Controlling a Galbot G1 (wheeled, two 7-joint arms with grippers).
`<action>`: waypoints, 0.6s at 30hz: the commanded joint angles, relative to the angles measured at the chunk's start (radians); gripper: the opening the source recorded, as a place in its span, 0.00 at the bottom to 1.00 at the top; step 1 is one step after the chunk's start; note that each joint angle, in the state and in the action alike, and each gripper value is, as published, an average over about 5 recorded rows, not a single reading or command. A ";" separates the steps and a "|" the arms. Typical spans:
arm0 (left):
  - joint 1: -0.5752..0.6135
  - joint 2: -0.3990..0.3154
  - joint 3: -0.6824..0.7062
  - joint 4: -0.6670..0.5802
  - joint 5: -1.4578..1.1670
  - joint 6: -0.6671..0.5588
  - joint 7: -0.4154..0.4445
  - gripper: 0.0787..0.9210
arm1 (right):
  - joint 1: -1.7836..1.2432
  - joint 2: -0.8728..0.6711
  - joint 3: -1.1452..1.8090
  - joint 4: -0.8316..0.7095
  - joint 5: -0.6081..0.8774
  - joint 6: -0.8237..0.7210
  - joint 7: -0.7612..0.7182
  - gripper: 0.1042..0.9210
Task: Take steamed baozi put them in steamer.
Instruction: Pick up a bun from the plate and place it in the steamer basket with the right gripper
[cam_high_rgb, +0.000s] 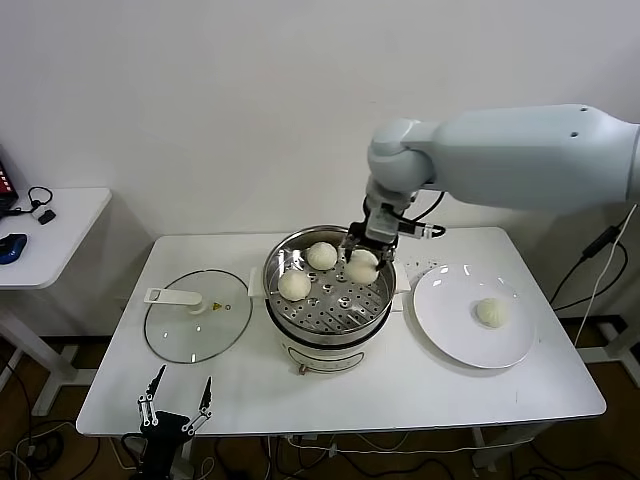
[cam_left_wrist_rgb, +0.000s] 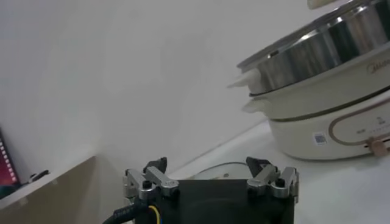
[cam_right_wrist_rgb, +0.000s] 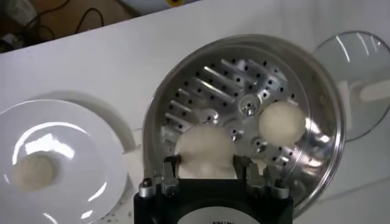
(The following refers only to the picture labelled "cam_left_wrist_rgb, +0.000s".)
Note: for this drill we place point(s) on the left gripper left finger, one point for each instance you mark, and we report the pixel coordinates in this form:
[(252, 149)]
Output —
[(152, 182)]

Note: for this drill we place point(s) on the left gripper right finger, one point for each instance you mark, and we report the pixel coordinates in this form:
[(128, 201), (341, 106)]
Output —
[(274, 181)]

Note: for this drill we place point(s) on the stainless steel steamer basket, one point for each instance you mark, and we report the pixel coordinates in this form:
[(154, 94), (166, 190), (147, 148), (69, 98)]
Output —
[(320, 54)]

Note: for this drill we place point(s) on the white electric cooker base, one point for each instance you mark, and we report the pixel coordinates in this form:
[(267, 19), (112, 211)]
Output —
[(304, 134)]

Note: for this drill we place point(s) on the white side table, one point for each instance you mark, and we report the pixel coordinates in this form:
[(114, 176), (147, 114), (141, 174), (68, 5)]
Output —
[(45, 201)]

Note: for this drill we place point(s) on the small black device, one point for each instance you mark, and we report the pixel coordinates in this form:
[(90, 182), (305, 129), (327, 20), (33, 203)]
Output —
[(39, 176)]

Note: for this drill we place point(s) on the red black device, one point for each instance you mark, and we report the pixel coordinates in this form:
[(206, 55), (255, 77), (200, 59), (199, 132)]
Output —
[(6, 170)]

